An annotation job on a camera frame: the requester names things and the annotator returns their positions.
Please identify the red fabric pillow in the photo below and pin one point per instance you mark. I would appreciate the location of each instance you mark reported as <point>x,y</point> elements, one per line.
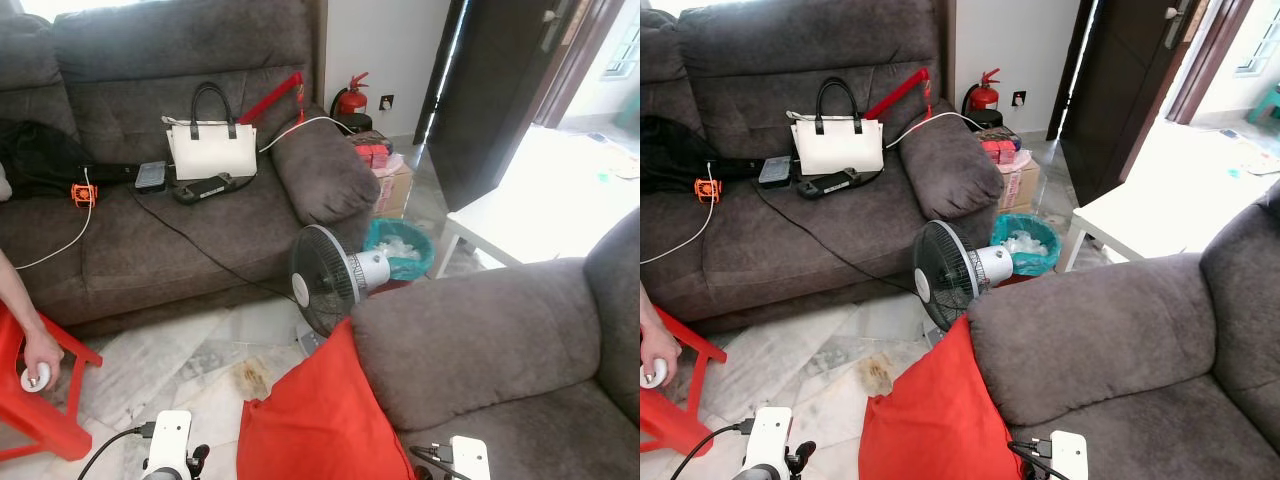
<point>935,420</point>
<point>320,420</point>

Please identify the white low table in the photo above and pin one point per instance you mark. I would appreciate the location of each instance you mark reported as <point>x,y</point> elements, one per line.
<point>520,220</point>
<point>1140,215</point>

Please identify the brown door frame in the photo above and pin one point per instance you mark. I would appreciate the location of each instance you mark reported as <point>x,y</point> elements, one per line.
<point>1205,60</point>
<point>585,55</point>

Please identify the teal waste bin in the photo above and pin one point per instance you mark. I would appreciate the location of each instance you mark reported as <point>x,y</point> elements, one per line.
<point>1040,262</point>
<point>410,265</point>

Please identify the person's bare forearm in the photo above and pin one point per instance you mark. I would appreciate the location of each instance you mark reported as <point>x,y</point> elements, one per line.
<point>648,312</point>
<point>15,290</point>

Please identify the black electric floor fan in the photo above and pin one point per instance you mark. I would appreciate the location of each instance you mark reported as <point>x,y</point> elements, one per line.
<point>320,280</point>
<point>945,275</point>

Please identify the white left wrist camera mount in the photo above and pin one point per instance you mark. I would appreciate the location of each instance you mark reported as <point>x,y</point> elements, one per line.
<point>770,438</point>
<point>168,440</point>

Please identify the small white round object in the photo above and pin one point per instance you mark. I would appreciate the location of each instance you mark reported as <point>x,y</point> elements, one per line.
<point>652,376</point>
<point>34,380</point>

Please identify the red plastic chair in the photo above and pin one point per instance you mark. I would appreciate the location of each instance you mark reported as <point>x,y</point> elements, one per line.
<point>30,420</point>
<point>665,420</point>

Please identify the cardboard box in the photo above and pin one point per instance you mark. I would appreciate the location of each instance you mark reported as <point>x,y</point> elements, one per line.
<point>1020,188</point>
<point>393,190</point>

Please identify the red rod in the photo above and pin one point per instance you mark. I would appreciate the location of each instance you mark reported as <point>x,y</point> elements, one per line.
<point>897,93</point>
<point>270,98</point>

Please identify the person's bare hand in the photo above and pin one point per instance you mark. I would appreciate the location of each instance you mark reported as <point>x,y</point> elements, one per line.
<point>660,350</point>
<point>42,350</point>

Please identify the dark grey fabric sofa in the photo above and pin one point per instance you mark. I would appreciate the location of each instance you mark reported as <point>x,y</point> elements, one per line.
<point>200,240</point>
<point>840,240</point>
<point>1100,350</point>
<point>480,340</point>

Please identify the red fire extinguisher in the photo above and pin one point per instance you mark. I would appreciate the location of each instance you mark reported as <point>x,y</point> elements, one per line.
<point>350,100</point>
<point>985,96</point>

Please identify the orange plastic gadget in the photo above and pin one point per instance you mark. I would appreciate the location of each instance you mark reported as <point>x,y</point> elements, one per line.
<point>708,190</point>
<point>84,195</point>

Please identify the black garment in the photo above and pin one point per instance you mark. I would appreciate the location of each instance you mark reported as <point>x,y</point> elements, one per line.
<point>670,150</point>
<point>40,155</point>

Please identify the small grey electronic box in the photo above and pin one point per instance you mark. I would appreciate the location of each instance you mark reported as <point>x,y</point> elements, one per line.
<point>775,172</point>
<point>150,177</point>

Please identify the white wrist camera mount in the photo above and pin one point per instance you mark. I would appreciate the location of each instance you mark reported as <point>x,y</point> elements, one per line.
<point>770,438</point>
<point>470,458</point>
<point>168,440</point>
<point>1068,455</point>

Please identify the red packets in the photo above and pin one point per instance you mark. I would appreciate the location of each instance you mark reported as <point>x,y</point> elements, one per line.
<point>372,155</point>
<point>998,152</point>

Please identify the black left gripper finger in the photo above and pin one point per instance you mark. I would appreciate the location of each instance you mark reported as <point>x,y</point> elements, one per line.
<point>800,456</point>
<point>199,458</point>

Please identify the black flat electronic device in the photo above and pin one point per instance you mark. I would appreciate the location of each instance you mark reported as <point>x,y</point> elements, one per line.
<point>205,190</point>
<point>830,185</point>

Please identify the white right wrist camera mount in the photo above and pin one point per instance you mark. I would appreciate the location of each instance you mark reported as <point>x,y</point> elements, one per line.
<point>470,458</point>
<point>1068,455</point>

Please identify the dark brown door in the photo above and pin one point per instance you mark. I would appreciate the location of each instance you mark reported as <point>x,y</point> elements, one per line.
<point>1120,100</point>
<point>490,100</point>

